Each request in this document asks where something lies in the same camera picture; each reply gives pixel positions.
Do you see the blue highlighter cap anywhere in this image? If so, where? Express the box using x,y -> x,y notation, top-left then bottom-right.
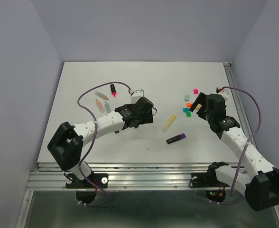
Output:
183,107 -> 189,113

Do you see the yellow pastel highlighter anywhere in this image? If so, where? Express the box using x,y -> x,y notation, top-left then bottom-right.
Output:
161,114 -> 176,132

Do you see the mint pastel highlighter body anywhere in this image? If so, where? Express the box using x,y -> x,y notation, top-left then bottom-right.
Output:
104,101 -> 111,114

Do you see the pink highlighter black body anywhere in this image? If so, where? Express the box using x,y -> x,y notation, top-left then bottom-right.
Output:
110,84 -> 117,97

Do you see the peach pastel highlighter body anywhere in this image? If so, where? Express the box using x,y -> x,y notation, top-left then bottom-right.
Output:
95,99 -> 105,113

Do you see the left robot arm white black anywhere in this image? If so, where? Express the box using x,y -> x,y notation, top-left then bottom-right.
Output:
47,97 -> 154,187

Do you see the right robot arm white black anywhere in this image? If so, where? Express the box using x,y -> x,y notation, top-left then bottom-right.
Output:
189,92 -> 279,211

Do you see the purple cap black highlighter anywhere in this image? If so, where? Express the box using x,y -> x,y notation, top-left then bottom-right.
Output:
166,133 -> 186,144

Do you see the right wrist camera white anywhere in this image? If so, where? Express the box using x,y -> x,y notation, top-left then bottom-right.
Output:
216,87 -> 230,101

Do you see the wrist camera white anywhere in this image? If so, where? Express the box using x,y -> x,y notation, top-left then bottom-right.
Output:
216,87 -> 230,101
130,89 -> 144,104

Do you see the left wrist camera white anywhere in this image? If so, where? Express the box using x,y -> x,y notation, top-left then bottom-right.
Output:
130,89 -> 144,104

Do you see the right aluminium side rail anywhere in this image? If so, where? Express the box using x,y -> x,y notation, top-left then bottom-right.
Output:
223,62 -> 252,138

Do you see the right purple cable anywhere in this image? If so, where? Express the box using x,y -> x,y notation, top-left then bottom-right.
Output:
210,86 -> 263,205

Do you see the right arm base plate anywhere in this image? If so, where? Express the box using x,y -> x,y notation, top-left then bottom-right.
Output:
189,172 -> 226,204

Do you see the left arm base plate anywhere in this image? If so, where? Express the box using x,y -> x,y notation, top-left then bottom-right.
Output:
64,173 -> 108,206

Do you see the front aluminium rail frame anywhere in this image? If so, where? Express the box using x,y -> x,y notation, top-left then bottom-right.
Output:
15,162 -> 279,228

